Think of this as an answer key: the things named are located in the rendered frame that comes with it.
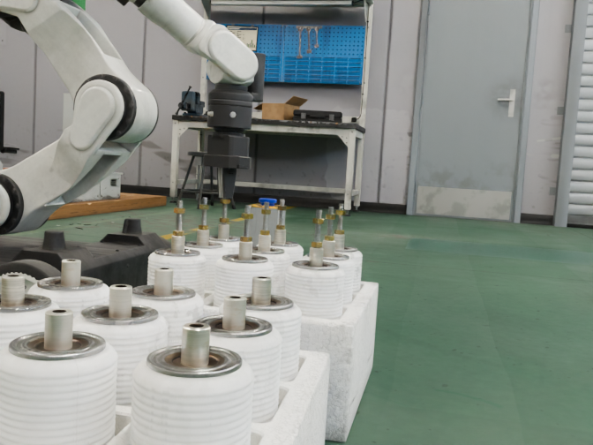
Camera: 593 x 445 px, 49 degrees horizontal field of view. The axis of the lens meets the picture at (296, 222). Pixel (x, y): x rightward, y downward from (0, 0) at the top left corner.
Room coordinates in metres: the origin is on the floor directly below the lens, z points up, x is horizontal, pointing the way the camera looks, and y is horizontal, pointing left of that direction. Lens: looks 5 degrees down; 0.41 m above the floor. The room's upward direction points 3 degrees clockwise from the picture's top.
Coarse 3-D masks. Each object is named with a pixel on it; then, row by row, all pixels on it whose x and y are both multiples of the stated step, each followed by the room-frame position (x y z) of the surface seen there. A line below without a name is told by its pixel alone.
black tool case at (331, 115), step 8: (296, 112) 5.66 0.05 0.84; (304, 112) 5.66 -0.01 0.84; (312, 112) 5.65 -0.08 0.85; (320, 112) 5.65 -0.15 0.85; (328, 112) 5.64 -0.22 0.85; (336, 112) 5.64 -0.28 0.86; (296, 120) 5.66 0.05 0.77; (304, 120) 5.66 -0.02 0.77; (312, 120) 5.65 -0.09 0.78; (320, 120) 5.65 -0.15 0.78; (328, 120) 5.64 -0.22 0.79; (336, 120) 5.64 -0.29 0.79
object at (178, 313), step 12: (132, 300) 0.73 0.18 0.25; (144, 300) 0.73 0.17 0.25; (180, 300) 0.74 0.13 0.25; (192, 300) 0.75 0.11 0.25; (168, 312) 0.72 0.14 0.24; (180, 312) 0.73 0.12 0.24; (192, 312) 0.74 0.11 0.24; (180, 324) 0.73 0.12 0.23; (168, 336) 0.72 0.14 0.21; (180, 336) 0.73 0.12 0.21
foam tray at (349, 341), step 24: (360, 288) 1.31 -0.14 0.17; (216, 312) 1.00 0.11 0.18; (360, 312) 1.05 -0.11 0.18; (312, 336) 0.97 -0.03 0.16; (336, 336) 0.96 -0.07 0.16; (360, 336) 1.05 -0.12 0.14; (336, 360) 0.96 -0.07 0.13; (360, 360) 1.08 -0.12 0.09; (336, 384) 0.96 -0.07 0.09; (360, 384) 1.11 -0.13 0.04; (336, 408) 0.96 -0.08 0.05; (336, 432) 0.96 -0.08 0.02
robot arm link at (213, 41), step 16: (208, 32) 1.25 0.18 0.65; (224, 32) 1.25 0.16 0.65; (192, 48) 1.26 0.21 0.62; (208, 48) 1.24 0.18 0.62; (224, 48) 1.25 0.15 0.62; (240, 48) 1.27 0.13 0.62; (224, 64) 1.26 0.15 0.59; (240, 64) 1.27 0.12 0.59; (256, 64) 1.29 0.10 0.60; (240, 80) 1.28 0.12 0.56
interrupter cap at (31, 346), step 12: (24, 336) 0.54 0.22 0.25; (36, 336) 0.55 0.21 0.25; (72, 336) 0.56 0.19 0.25; (84, 336) 0.56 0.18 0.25; (96, 336) 0.56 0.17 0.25; (12, 348) 0.51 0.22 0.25; (24, 348) 0.51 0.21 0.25; (36, 348) 0.52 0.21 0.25; (72, 348) 0.53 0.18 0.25; (84, 348) 0.52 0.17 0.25; (96, 348) 0.52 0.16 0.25; (48, 360) 0.50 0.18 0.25
